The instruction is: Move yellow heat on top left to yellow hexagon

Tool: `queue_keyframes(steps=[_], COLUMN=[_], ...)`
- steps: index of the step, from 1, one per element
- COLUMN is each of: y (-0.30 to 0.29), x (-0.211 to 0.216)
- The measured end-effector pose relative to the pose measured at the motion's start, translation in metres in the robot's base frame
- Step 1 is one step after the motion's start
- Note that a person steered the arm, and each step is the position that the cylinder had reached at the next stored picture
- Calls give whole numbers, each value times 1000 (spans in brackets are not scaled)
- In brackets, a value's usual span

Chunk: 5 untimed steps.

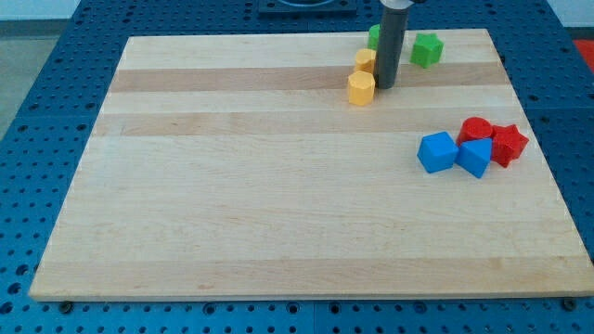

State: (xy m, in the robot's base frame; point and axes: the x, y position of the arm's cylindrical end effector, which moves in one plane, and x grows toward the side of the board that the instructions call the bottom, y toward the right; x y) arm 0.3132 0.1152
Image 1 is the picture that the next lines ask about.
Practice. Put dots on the yellow heart block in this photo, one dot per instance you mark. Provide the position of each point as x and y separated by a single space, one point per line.
365 60

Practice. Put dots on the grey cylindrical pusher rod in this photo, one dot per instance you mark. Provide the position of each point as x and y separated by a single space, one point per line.
391 37

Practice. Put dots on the red star block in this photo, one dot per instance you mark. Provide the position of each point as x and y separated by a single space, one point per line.
507 144

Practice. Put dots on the red cylinder block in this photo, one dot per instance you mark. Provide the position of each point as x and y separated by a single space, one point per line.
474 128

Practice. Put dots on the blue triangle block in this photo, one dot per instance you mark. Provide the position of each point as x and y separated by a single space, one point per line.
474 156

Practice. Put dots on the blue cube block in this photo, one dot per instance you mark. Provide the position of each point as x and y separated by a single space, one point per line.
437 152

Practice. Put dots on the yellow hexagon block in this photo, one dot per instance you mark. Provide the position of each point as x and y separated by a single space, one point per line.
361 88

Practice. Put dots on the green round block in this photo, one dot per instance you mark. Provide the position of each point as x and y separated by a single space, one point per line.
373 36

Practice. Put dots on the green star block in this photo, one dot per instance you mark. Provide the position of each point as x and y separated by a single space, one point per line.
427 50

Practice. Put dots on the light wooden board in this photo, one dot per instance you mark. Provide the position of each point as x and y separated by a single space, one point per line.
233 167

